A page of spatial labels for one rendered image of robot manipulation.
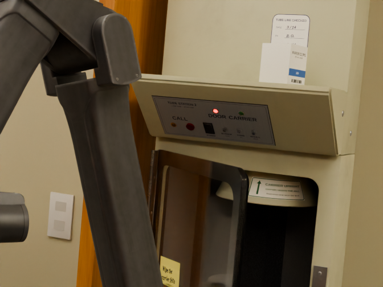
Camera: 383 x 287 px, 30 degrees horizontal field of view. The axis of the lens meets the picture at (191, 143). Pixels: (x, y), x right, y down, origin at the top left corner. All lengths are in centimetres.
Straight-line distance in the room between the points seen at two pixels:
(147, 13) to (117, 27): 58
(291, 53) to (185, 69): 22
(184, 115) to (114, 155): 42
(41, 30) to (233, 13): 57
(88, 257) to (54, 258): 68
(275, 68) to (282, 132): 10
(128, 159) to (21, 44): 16
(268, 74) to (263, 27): 12
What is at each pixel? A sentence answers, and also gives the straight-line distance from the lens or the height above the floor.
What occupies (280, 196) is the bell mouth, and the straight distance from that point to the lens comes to 118.
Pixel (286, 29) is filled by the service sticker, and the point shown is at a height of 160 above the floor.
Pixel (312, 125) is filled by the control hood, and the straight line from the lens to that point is 106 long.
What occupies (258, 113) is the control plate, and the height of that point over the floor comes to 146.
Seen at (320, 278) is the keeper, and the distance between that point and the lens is 115.
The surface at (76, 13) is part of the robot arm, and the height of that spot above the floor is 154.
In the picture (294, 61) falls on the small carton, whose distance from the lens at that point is 107.
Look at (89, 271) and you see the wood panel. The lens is 121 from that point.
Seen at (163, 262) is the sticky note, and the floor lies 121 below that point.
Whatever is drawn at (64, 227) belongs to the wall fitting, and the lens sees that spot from 185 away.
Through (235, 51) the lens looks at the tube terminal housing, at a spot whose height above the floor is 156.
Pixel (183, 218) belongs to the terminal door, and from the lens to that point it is 110.
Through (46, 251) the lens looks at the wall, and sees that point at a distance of 190.
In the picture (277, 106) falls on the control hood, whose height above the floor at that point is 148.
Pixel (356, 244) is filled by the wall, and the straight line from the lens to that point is 158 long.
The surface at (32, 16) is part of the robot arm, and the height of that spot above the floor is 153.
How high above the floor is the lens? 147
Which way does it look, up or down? 3 degrees down
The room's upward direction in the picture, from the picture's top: 5 degrees clockwise
